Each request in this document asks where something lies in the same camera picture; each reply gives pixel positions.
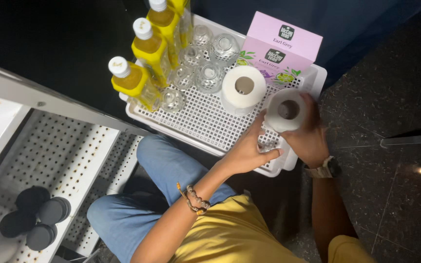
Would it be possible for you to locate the person's yellow shirt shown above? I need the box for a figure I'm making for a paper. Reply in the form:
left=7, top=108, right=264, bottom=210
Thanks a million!
left=170, top=194, right=376, bottom=263

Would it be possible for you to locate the white paper roll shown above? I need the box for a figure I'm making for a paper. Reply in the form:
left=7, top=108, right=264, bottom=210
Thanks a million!
left=220, top=65, right=267, bottom=117
left=263, top=88, right=308, bottom=133

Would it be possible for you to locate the brown beaded bracelet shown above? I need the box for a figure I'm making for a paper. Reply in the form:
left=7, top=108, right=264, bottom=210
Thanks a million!
left=176, top=181, right=211, bottom=216

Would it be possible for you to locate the white perforated metal shelf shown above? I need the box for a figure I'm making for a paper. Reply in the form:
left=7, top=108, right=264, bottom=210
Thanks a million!
left=0, top=56, right=153, bottom=263

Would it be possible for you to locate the yellow label oil bottle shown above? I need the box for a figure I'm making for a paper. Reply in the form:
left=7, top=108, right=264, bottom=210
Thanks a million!
left=168, top=0, right=194, bottom=49
left=146, top=0, right=182, bottom=68
left=131, top=18, right=173, bottom=88
left=108, top=56, right=163, bottom=112

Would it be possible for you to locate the beige strap wristwatch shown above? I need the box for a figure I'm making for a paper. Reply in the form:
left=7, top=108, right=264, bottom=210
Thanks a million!
left=303, top=156, right=343, bottom=179

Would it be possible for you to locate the pink tea box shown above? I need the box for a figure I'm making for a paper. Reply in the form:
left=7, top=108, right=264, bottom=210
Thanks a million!
left=237, top=11, right=324, bottom=88

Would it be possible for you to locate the person's right hand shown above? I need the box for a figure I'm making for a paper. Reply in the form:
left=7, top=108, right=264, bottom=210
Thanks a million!
left=281, top=92, right=330, bottom=169

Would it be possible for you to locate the black capped white bottle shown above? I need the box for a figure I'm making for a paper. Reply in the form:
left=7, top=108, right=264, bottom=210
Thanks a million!
left=15, top=186, right=51, bottom=214
left=37, top=197, right=72, bottom=225
left=26, top=224, right=58, bottom=252
left=0, top=210, right=37, bottom=239

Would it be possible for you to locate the white perforated plastic basket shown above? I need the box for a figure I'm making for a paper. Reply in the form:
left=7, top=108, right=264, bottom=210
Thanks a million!
left=119, top=14, right=328, bottom=178

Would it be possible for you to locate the group of clear glass cups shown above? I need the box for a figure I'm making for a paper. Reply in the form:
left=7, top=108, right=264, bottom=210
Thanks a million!
left=159, top=24, right=241, bottom=113

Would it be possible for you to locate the person's left hand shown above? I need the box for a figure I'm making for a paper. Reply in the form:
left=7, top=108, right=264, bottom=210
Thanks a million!
left=220, top=111, right=284, bottom=175

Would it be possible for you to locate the metal floor rail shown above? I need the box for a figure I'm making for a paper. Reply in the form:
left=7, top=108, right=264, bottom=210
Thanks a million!
left=380, top=133, right=421, bottom=149

